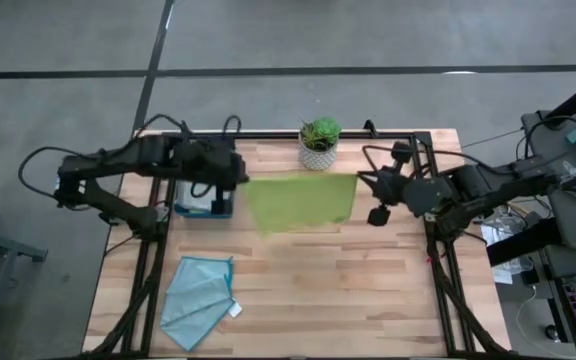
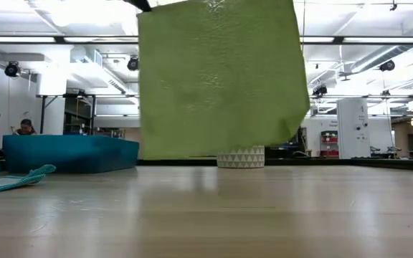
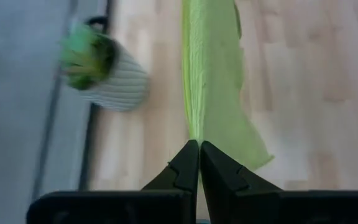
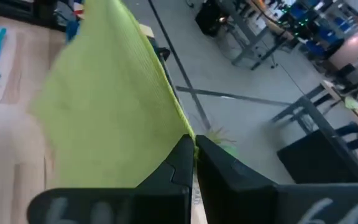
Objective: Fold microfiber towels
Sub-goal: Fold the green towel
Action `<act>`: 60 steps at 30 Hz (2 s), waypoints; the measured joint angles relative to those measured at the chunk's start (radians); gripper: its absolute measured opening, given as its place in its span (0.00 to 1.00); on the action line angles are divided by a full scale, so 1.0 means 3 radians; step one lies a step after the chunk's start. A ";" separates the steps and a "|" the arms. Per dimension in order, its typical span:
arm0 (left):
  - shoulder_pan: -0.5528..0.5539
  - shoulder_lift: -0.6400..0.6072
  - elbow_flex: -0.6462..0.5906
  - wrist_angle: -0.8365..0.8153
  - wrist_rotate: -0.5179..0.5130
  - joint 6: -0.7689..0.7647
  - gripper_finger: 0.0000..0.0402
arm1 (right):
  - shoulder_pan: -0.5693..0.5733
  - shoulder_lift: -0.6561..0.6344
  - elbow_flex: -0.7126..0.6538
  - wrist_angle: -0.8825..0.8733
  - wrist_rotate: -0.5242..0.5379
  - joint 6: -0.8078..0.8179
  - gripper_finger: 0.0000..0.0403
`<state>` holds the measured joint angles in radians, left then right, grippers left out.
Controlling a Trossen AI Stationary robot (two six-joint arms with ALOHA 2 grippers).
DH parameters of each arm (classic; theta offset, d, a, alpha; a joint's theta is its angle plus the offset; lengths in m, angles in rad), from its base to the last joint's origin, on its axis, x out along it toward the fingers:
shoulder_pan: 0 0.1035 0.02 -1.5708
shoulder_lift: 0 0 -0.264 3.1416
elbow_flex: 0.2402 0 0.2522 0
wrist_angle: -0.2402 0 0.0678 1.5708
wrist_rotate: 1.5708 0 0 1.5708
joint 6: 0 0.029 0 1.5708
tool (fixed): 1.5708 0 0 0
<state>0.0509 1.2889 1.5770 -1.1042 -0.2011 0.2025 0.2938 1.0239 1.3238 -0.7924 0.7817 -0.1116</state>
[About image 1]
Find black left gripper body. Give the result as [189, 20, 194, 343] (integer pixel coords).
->
[177, 138, 250, 217]

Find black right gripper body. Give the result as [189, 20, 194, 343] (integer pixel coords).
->
[366, 141, 414, 228]

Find grey waffle-weave towel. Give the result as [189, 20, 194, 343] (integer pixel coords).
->
[176, 180, 214, 212]

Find lime green microfiber towel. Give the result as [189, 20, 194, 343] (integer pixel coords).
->
[240, 172, 359, 236]

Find light blue teal-edged towel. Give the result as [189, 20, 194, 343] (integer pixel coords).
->
[159, 255, 244, 352]

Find teal plastic bin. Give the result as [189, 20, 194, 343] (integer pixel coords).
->
[173, 177, 236, 220]

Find succulent in patterned pot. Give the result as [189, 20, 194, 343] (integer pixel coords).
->
[297, 115, 343, 172]

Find black desk support beam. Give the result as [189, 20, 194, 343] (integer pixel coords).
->
[485, 217, 564, 267]

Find white papers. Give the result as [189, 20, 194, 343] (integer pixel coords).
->
[481, 219, 524, 286]

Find grey side desk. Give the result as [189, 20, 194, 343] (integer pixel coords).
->
[520, 109, 576, 250]

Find black slanted pole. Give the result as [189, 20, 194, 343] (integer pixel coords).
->
[541, 69, 576, 130]

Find black aluminium table frame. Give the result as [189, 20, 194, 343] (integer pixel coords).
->
[81, 119, 517, 360]

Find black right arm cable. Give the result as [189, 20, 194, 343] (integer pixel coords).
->
[524, 115, 576, 162]

